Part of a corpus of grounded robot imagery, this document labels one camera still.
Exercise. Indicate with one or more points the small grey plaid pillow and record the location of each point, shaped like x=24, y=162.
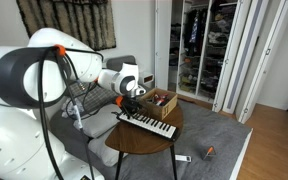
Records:
x=99, y=96

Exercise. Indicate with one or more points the light grey long cushion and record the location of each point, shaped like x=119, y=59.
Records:
x=105, y=150
x=100, y=121

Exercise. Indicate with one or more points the red black small tool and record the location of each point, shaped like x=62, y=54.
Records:
x=158, y=99

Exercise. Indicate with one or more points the grey sofa bed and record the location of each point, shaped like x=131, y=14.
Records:
x=117, y=63

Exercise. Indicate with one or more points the white remote control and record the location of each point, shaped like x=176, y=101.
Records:
x=183, y=158

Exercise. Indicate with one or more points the white wardrobe shelving unit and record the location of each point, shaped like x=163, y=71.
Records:
x=214, y=50

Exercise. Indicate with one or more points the dark hanging clothes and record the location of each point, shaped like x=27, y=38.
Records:
x=193, y=31

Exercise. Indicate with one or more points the wooden table with black legs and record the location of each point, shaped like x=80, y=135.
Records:
x=134, y=140

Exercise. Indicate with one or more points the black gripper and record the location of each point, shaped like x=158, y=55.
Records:
x=132, y=102

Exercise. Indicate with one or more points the white closet door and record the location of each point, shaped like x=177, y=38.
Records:
x=237, y=53
x=163, y=43
x=267, y=56

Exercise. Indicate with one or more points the grey rug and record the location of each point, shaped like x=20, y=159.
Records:
x=210, y=130

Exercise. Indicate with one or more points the brown beige wall tapestry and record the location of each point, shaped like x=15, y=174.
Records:
x=84, y=23

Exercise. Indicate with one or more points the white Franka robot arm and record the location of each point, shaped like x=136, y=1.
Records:
x=14, y=133

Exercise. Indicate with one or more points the black white piano keyboard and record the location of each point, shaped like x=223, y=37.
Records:
x=154, y=126

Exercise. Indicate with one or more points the cardboard box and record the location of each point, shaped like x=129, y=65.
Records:
x=169, y=106

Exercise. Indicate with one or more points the crumpled pale cloth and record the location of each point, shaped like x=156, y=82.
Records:
x=67, y=108

